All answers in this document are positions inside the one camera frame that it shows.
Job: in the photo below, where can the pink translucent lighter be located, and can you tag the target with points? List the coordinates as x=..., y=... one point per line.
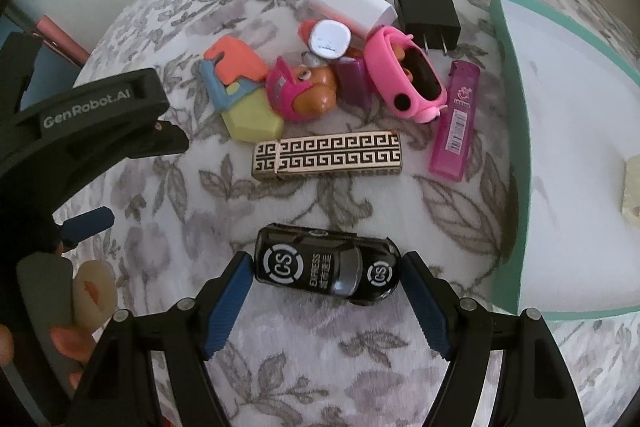
x=452, y=132

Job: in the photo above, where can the white plug charger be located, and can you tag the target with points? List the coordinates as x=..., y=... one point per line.
x=350, y=2

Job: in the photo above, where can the pink toy watch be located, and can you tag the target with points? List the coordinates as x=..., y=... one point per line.
x=385, y=57

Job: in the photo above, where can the floral blanket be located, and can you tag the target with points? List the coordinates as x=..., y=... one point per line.
x=300, y=202

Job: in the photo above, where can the person's left hand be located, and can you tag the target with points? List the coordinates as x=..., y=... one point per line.
x=95, y=292

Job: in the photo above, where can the orange toy with white face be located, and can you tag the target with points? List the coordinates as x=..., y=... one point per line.
x=327, y=39

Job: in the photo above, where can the black toy car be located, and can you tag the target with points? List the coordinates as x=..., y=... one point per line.
x=325, y=264

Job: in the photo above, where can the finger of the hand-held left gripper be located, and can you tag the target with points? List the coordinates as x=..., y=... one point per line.
x=87, y=223

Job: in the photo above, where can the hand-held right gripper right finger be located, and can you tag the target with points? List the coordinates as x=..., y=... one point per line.
x=425, y=307

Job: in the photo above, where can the purple lighter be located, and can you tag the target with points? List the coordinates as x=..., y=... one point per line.
x=352, y=79

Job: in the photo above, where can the toy dog head pink helmet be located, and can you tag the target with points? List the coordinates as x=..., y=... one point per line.
x=300, y=94

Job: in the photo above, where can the teal shallow box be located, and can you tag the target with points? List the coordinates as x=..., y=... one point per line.
x=575, y=132

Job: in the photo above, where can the black plug charger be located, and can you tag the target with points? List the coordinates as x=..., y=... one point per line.
x=425, y=12

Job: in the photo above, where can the gold black patterned lighter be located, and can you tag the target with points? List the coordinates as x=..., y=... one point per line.
x=330, y=154

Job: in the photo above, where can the pink tube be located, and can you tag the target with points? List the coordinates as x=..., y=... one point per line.
x=62, y=38

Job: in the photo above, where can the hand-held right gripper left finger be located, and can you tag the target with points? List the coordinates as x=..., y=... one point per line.
x=227, y=307

